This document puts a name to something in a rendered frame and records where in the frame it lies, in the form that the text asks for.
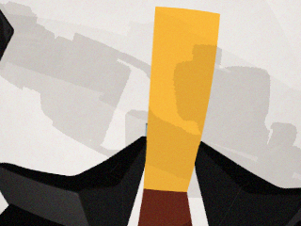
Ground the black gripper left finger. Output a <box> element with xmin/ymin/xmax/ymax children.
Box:
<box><xmin>0</xmin><ymin>137</ymin><xmax>148</xmax><ymax>226</ymax></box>

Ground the yellow bar with red block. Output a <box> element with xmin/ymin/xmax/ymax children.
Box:
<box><xmin>138</xmin><ymin>7</ymin><xmax>219</xmax><ymax>226</ymax></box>

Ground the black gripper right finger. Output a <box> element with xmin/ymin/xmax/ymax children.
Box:
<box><xmin>195</xmin><ymin>142</ymin><xmax>301</xmax><ymax>226</ymax></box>

